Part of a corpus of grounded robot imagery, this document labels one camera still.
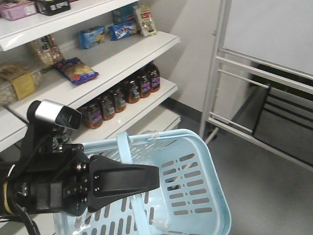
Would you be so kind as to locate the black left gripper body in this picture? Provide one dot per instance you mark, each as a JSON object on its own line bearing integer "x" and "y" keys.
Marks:
{"x": 57, "y": 182}

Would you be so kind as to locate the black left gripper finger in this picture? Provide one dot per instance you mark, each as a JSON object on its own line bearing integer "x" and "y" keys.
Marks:
{"x": 112, "y": 180}

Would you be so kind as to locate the light blue plastic basket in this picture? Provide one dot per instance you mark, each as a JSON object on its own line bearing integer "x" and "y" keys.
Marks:
{"x": 189, "y": 200}

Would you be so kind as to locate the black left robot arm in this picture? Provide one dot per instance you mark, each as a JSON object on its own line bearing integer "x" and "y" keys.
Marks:
{"x": 15, "y": 178}

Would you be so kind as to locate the purple label plum drink bottle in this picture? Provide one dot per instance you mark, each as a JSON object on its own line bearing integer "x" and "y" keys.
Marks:
{"x": 144, "y": 83}
{"x": 154, "y": 75}
{"x": 92, "y": 116}

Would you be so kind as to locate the blue snack bag flat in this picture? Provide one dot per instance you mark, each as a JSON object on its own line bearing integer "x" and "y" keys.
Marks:
{"x": 75, "y": 71}

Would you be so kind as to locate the clear box yellow label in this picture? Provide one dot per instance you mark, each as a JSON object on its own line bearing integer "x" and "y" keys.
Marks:
{"x": 18, "y": 81}

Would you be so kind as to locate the white metal shelving unit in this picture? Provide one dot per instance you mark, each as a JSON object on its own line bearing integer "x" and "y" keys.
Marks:
{"x": 115, "y": 90}

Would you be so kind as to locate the tan cracker bag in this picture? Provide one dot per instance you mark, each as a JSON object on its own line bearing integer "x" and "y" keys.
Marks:
{"x": 46, "y": 50}

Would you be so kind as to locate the blue cookie pack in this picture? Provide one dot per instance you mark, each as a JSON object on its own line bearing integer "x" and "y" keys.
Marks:
{"x": 123, "y": 30}
{"x": 92, "y": 37}

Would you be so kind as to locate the beige snack pouch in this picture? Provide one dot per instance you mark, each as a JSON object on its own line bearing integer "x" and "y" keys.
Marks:
{"x": 145, "y": 20}

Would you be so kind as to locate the white mobile whiteboard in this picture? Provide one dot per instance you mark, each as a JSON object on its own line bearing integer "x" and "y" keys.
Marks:
{"x": 260, "y": 83}

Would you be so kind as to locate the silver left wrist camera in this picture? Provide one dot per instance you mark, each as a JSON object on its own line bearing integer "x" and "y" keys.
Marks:
{"x": 53, "y": 113}

